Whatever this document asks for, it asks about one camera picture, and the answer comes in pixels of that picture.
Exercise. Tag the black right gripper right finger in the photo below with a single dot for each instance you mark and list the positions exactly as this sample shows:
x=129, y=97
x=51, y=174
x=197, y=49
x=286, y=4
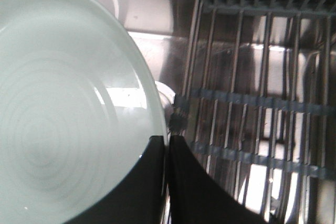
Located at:
x=194, y=195

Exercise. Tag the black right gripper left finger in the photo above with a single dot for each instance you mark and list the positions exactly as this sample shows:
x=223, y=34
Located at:
x=139, y=197

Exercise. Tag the mint green round plate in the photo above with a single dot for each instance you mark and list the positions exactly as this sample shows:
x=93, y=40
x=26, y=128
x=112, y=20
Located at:
x=78, y=106

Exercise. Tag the teal steel dish rack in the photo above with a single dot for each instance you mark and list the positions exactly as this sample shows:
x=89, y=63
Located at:
x=257, y=107

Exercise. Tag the stainless steel sink basin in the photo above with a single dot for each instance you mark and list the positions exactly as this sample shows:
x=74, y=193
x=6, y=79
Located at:
x=161, y=28

